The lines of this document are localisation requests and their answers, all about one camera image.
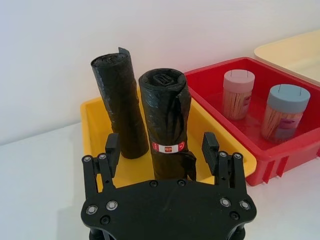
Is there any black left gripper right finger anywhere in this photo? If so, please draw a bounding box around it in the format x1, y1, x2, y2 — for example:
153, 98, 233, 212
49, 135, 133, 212
201, 131, 249, 198

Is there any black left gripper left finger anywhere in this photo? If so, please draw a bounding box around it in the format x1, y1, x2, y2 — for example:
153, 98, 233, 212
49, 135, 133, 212
81, 132, 120, 201

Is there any yellow plastic tray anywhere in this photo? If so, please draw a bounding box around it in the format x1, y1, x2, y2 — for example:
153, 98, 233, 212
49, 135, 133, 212
79, 87, 258, 189

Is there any red plastic tray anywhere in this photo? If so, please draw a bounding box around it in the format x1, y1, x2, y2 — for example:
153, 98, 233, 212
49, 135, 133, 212
183, 56, 320, 187

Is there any plain black bag roll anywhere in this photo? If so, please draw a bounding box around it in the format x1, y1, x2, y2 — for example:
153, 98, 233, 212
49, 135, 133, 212
90, 46, 150, 160

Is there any black bag roll with label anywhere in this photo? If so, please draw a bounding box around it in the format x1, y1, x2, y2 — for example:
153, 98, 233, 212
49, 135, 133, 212
138, 69, 199, 182

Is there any toothpick jar with pink lid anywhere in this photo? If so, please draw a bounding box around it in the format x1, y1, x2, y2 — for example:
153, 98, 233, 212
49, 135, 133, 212
222, 69, 256, 122

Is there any toothpick jar with grey-blue lid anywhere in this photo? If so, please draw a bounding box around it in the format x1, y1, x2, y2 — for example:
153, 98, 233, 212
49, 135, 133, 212
260, 84, 312, 144

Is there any cream plastic tray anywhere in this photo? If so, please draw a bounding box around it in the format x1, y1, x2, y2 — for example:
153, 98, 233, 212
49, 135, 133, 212
253, 29, 320, 85

